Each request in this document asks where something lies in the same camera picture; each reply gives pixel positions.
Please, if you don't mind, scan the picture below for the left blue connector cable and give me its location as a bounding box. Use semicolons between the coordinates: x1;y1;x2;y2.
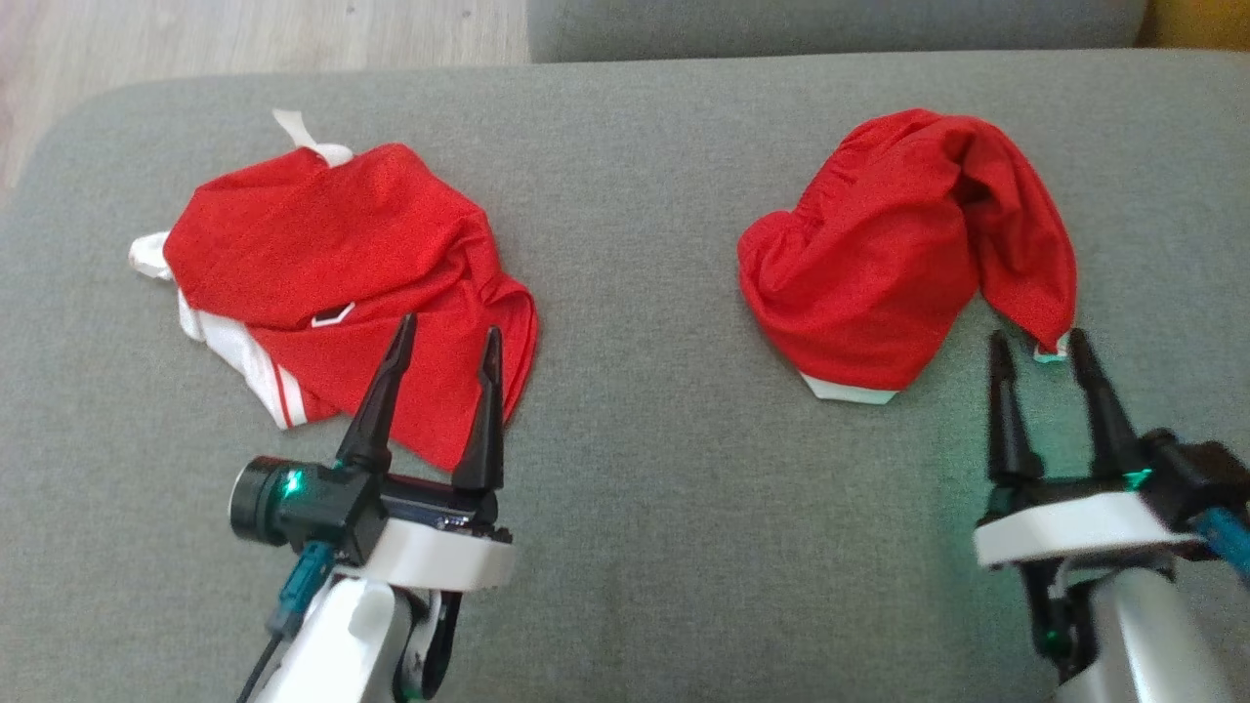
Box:
237;540;339;703

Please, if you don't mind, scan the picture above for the red basketball jersey white trim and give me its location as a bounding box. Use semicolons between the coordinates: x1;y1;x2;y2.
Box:
129;109;540;473

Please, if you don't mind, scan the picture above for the red shorts white stripe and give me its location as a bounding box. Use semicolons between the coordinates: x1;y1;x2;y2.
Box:
737;107;1079;405

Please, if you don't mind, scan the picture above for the grey fabric ottoman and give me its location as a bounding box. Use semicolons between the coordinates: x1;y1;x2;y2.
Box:
0;49;1250;703

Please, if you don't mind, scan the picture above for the large grey sofa seat cushion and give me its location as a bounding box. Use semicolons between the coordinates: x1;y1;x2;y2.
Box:
527;0;1151;65

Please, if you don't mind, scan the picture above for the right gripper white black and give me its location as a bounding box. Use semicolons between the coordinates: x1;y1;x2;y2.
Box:
974;327;1207;572

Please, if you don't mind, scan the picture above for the right blue connector cable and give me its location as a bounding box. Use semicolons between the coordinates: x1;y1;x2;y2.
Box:
1193;506;1250;587

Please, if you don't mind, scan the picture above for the blue connector cable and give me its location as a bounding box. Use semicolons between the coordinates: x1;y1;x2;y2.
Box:
237;540;339;703
1193;506;1250;587

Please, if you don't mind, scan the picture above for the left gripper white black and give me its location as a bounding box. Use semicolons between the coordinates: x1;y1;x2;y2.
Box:
335;312;516;592

